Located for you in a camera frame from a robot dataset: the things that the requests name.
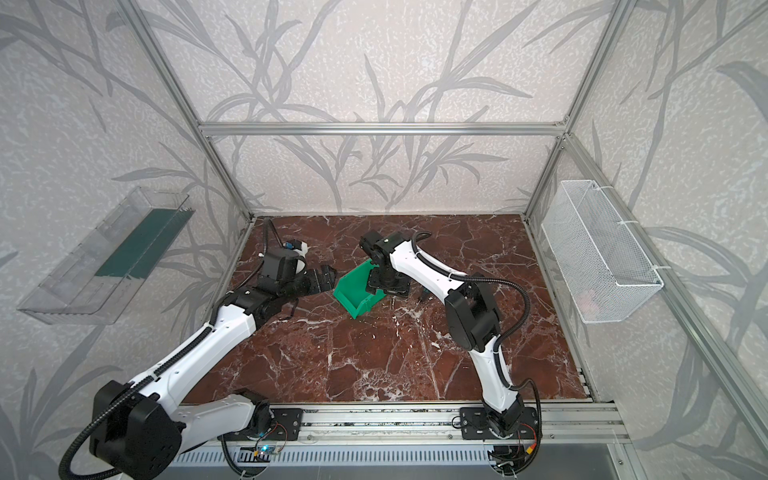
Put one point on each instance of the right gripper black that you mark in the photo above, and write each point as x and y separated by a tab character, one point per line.
391	285

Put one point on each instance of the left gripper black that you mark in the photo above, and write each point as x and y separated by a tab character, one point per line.
323	279

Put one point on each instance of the green plastic bin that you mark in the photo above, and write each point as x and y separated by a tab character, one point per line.
351	292

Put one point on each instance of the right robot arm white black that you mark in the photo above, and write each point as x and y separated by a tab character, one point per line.
473	317

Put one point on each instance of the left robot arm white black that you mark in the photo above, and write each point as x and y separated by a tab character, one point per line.
139	427

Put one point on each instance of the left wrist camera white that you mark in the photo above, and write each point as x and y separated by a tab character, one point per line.
298	246

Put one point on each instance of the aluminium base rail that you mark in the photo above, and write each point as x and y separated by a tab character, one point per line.
412	423

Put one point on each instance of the aluminium frame crossbar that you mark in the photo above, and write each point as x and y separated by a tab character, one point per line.
372	128

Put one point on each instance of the white wire mesh basket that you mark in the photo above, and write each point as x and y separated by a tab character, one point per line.
607	273

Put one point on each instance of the clear plastic wall tray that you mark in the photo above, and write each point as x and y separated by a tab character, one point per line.
94	284

